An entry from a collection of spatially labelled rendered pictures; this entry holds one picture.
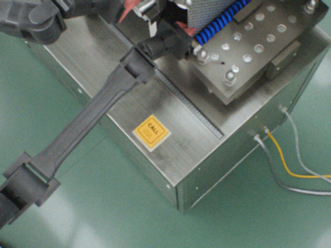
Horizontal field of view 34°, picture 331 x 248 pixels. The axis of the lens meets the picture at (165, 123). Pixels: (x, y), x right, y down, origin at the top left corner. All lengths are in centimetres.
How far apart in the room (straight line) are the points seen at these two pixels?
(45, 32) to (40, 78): 160
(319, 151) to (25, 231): 137
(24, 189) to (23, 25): 35
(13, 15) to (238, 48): 67
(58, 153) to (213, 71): 51
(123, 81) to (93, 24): 47
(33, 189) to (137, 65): 38
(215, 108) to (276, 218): 98
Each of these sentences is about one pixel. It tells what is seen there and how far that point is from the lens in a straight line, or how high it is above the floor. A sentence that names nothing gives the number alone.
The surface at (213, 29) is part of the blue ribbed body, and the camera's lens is 152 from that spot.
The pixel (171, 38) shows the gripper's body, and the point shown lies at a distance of 138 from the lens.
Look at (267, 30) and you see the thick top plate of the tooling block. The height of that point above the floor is 103.
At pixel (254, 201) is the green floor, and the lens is 244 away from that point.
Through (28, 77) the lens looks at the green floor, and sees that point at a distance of 269.
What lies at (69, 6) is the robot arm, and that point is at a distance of 108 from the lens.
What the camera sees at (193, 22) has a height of 111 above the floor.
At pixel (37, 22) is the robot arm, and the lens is 106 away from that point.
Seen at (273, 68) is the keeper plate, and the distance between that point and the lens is 153.
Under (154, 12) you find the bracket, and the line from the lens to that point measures 143.
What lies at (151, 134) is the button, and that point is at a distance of 153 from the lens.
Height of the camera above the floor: 239
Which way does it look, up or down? 73 degrees down
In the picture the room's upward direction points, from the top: 7 degrees counter-clockwise
